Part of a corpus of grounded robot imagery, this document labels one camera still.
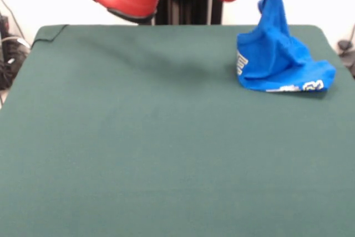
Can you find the blue printed T-shirt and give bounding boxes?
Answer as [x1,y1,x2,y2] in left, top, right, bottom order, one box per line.
[235,0,337,93]

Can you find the black and white cable bundle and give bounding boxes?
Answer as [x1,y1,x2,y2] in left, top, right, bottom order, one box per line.
[0,0,31,107]

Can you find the black cable plug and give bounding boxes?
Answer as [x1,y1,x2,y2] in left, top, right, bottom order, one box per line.
[337,23,355,79]

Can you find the dark green table cloth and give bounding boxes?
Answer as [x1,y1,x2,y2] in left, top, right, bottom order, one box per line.
[0,23,355,237]

